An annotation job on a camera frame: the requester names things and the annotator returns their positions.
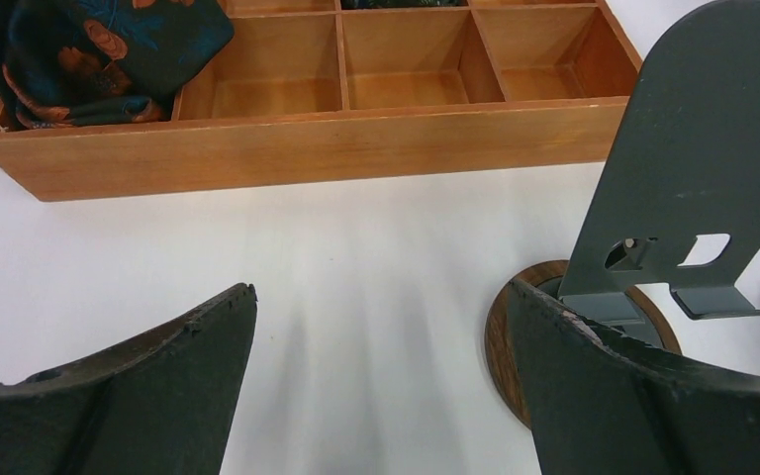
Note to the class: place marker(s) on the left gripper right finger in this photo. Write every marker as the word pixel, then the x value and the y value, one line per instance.
pixel 601 402

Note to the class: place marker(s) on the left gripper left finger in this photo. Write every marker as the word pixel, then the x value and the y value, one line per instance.
pixel 160 402

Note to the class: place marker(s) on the wooden round base phone stand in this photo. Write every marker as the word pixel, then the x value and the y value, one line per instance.
pixel 678 201

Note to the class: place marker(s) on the wooden compartment tray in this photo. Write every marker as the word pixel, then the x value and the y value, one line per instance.
pixel 306 91

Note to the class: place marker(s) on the rolled patterned sock front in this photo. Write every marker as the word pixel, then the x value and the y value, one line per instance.
pixel 68 64

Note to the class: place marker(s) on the rolled green sock right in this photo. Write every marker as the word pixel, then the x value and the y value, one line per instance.
pixel 397 4

